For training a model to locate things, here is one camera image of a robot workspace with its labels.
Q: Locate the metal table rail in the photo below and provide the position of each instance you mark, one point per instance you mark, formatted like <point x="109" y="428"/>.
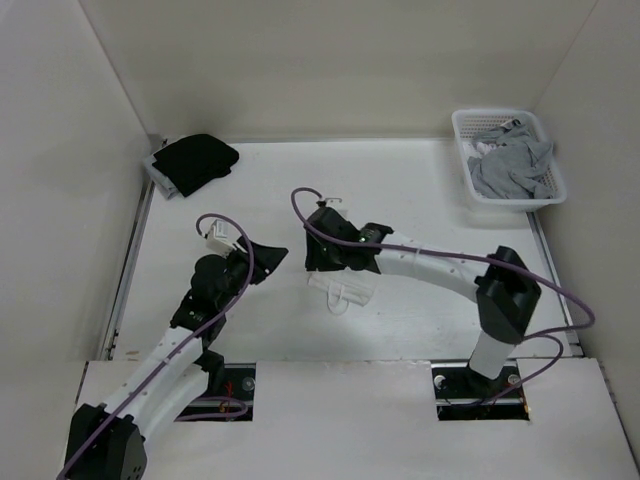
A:
<point x="574" y="343"/>
<point x="109" y="315"/>

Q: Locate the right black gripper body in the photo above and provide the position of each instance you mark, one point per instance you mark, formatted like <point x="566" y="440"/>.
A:
<point x="325" y="257"/>

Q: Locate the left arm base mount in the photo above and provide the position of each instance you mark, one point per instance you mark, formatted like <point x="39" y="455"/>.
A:
<point x="230" y="392"/>

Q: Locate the grey tank top in basket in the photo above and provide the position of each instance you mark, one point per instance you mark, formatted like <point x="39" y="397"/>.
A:
<point x="512" y="163"/>

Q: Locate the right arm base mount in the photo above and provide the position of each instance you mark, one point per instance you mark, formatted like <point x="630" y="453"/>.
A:
<point x="463" y="395"/>

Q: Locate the left metal table rail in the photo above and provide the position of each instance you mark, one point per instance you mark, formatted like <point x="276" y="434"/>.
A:
<point x="109" y="315"/>

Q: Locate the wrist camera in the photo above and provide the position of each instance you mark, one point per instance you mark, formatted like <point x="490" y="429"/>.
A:
<point x="218" y="239"/>
<point x="332" y="202"/>

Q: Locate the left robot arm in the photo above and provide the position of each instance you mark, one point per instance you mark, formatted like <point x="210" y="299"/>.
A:
<point x="110" y="440"/>

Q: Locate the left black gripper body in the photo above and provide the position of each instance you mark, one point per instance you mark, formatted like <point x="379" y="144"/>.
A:
<point x="239" y="266"/>

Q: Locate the right metal table rail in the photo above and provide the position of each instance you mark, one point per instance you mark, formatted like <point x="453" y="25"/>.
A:
<point x="574" y="343"/>

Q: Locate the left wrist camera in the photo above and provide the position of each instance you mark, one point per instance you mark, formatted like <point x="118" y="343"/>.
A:
<point x="218" y="239"/>

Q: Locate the white plastic basket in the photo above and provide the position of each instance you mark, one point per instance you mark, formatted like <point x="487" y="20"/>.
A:
<point x="469" y="122"/>

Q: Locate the folded black tank top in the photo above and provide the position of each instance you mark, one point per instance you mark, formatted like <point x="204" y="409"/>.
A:
<point x="191" y="162"/>

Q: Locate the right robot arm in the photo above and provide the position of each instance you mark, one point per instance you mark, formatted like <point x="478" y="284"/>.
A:
<point x="506" y="297"/>

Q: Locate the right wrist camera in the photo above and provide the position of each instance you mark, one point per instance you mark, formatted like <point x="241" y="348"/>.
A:
<point x="332" y="202"/>

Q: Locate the white tank top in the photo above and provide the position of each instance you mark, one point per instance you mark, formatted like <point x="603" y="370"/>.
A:
<point x="344" y="288"/>

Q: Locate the folded grey tank top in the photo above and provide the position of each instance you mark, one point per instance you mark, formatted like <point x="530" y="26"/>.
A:
<point x="165" y="186"/>

